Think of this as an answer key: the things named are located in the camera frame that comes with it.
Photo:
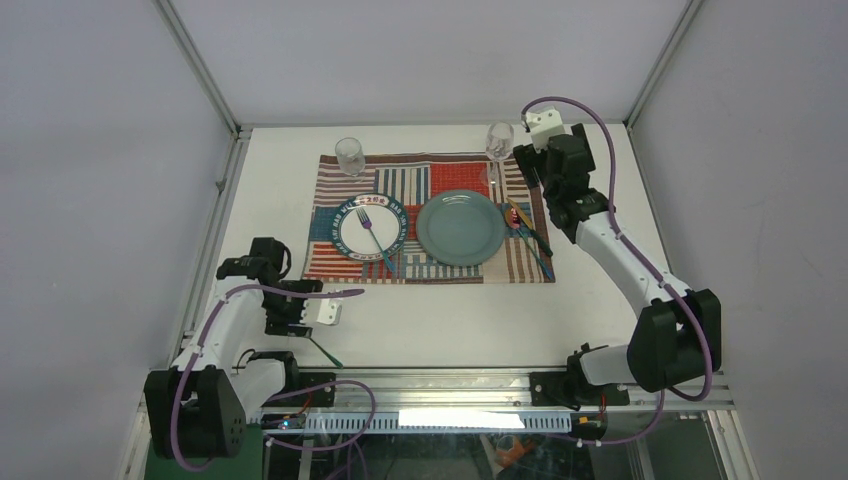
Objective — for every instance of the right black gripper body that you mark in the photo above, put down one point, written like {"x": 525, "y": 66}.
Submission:
{"x": 529, "y": 160}

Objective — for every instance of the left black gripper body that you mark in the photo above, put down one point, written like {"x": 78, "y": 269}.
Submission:
{"x": 283, "y": 310}

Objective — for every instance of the gold knife dark handle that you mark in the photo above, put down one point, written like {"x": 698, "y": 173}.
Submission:
{"x": 525, "y": 219}

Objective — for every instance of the clear wine glass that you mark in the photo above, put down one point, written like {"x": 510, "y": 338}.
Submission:
{"x": 498, "y": 147}

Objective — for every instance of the iridescent spoon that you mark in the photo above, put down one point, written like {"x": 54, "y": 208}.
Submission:
{"x": 512, "y": 219}

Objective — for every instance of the iridescent fork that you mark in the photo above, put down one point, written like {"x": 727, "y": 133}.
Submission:
{"x": 366, "y": 224}
{"x": 329, "y": 356}

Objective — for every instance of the brown striped placemat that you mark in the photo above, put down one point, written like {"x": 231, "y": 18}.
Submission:
{"x": 413, "y": 179}

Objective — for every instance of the large teal plate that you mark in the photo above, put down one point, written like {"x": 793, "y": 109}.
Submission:
{"x": 460, "y": 228}

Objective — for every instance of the white green-rimmed small plate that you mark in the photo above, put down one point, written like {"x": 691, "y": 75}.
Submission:
{"x": 391, "y": 224}

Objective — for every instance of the clear plastic cup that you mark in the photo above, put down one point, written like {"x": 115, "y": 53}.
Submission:
{"x": 350, "y": 156}

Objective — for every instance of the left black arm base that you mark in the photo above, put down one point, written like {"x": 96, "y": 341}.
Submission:
{"x": 309, "y": 386}

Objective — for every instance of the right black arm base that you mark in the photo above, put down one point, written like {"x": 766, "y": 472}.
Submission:
{"x": 566, "y": 389}

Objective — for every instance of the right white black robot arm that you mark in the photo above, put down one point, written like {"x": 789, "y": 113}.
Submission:
{"x": 677, "y": 336}

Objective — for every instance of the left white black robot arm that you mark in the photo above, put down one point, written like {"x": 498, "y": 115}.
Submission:
{"x": 198, "y": 408}

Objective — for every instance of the green board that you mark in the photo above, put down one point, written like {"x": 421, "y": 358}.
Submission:
{"x": 248, "y": 464}

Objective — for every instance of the orange object below table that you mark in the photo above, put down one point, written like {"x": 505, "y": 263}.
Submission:
{"x": 509, "y": 449}

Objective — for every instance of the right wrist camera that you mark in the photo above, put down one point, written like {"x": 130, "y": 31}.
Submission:
{"x": 542, "y": 126}

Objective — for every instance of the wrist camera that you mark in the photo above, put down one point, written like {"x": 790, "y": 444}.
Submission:
{"x": 542, "y": 126}
{"x": 322, "y": 312}

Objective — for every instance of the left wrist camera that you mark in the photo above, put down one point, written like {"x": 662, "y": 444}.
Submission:
{"x": 322, "y": 312}

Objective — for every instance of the white slotted cable duct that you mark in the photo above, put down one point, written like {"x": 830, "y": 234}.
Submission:
{"x": 425, "y": 421}

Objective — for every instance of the aluminium front rail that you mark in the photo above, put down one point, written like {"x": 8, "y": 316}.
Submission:
{"x": 496, "y": 389}

